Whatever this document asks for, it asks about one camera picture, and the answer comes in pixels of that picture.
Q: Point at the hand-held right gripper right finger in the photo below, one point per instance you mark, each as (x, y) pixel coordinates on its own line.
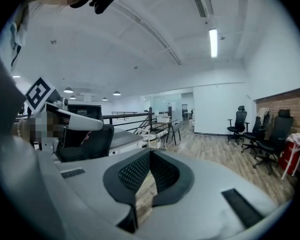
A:
(172, 179)

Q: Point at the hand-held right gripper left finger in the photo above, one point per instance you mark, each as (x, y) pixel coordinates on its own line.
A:
(130, 176)

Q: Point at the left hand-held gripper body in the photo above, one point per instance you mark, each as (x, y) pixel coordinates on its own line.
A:
(38, 94)

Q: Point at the person's left forearm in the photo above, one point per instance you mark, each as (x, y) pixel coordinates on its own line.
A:
(22, 131)

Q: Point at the white wooden cushioned chair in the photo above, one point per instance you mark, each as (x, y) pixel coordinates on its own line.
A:
(150, 140)

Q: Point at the black headrest office chair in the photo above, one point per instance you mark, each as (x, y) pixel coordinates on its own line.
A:
(240, 120)
(257, 131)
(280, 131)

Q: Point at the pendant ceiling lamp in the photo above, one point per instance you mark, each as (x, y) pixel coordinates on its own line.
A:
(68, 90)
(104, 99)
(116, 93)
(72, 97)

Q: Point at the person's grey clothing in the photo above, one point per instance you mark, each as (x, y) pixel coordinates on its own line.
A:
(5, 104)

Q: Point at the dark desk with white legs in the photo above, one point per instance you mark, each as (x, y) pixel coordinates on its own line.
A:
(125, 137)

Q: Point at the table with black legs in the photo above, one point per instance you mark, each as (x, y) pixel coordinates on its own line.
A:
(170, 122)

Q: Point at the black metal railing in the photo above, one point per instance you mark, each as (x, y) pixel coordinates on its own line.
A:
(130, 114)

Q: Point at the beige jacket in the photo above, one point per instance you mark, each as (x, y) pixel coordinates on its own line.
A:
(263, 112)

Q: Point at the red box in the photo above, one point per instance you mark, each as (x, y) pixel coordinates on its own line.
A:
(288, 156)

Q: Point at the ceiling light tube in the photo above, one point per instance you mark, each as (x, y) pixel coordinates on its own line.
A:
(213, 42)

